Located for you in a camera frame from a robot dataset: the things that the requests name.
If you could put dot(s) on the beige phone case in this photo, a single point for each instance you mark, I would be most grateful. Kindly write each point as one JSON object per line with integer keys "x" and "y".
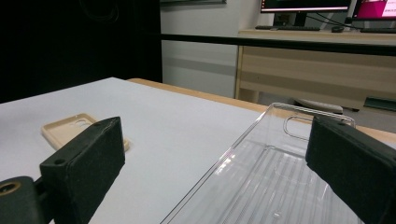
{"x": 62, "y": 130}

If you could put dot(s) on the light wooden desk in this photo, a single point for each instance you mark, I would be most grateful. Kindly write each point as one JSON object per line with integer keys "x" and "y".
{"x": 311, "y": 71}

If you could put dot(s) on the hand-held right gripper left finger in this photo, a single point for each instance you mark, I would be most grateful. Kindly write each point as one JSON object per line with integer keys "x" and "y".
{"x": 84, "y": 165}

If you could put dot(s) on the dark computer monitor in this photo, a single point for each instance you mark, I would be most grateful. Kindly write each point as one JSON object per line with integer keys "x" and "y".
{"x": 305, "y": 4}

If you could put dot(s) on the white cabinet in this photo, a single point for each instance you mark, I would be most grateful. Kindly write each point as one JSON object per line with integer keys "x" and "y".
{"x": 199, "y": 68}

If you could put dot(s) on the black horizontal frame bar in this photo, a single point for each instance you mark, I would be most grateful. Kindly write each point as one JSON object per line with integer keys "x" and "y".
{"x": 202, "y": 39}

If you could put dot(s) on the black keyboard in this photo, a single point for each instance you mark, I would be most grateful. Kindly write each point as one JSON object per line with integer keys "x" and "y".
{"x": 286, "y": 28}
{"x": 378, "y": 30}

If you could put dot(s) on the dark green flat object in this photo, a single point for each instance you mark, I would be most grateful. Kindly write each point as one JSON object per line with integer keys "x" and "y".
{"x": 379, "y": 104}

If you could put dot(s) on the monitor with pink screen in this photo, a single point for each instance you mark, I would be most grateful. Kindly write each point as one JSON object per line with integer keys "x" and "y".
{"x": 373, "y": 9}

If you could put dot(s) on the black curtain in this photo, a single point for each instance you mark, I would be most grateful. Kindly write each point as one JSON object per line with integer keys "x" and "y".
{"x": 77, "y": 40}

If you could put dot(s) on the black computer mouse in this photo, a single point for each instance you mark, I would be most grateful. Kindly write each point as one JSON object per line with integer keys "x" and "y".
{"x": 337, "y": 29}

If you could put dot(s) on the clear plastic tray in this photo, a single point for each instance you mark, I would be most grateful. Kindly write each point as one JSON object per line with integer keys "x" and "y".
{"x": 264, "y": 186}

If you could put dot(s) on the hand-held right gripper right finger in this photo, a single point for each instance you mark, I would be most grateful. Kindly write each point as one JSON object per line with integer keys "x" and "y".
{"x": 355, "y": 161}

